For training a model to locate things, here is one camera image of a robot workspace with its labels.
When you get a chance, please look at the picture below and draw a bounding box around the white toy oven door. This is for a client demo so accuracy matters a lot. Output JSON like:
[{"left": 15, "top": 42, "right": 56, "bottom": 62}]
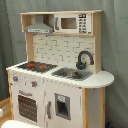
[{"left": 12, "top": 87, "right": 44, "bottom": 127}]

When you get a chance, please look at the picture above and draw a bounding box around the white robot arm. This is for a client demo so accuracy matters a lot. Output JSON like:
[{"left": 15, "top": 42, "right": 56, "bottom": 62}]
[{"left": 1, "top": 120, "right": 40, "bottom": 128}]

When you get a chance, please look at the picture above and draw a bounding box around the wooden toy kitchen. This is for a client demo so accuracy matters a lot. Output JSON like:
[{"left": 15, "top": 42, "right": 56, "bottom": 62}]
[{"left": 7, "top": 10, "right": 114, "bottom": 128}]

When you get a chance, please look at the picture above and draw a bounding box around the grey toy sink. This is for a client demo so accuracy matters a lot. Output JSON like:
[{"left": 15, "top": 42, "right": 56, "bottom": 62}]
[{"left": 52, "top": 67, "right": 92, "bottom": 81}]

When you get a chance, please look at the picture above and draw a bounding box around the black toy faucet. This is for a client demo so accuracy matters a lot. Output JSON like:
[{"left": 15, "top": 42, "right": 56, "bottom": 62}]
[{"left": 76, "top": 50, "right": 94, "bottom": 70}]

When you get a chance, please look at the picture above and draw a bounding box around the black toy stovetop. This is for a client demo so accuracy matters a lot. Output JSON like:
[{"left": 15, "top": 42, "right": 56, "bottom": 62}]
[{"left": 19, "top": 61, "right": 56, "bottom": 73}]

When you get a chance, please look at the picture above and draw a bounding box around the right red stove knob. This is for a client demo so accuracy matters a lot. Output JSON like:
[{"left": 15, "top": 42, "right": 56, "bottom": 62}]
[{"left": 31, "top": 81, "right": 37, "bottom": 87}]

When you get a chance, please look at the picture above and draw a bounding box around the red stove knob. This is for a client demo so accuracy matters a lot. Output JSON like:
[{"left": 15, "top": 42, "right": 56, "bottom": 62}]
[
  {"left": 31, "top": 81, "right": 37, "bottom": 87},
  {"left": 13, "top": 76, "right": 18, "bottom": 82}
]

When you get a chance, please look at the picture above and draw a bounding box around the white cabinet door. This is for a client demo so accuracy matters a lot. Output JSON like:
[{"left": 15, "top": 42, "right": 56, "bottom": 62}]
[{"left": 45, "top": 81, "right": 82, "bottom": 128}]

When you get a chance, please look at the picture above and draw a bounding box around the toy microwave door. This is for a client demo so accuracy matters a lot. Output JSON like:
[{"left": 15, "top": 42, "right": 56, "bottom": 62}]
[{"left": 54, "top": 14, "right": 78, "bottom": 33}]

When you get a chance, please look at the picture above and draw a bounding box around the grey range hood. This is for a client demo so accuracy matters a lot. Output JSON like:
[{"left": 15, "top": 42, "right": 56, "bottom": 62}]
[{"left": 25, "top": 14, "right": 54, "bottom": 34}]

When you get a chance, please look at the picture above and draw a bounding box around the left red stove knob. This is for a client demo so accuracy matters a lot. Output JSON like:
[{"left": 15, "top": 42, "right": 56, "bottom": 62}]
[{"left": 13, "top": 76, "right": 18, "bottom": 82}]

